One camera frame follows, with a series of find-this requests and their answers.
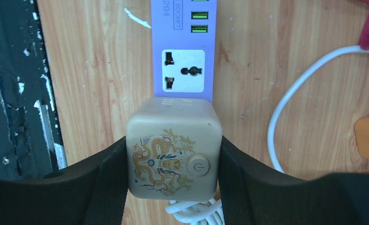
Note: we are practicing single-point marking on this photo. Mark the beige dragon cube adapter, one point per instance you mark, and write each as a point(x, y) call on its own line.
point(173, 149)

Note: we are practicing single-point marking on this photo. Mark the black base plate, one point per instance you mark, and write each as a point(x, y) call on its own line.
point(31, 144)

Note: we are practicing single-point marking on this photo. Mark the purple USB power strip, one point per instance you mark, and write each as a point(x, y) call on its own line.
point(183, 47)

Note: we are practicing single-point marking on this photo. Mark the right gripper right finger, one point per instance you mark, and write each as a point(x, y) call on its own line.
point(253, 193)

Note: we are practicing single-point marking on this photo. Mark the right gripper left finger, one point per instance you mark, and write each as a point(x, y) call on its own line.
point(90, 192)

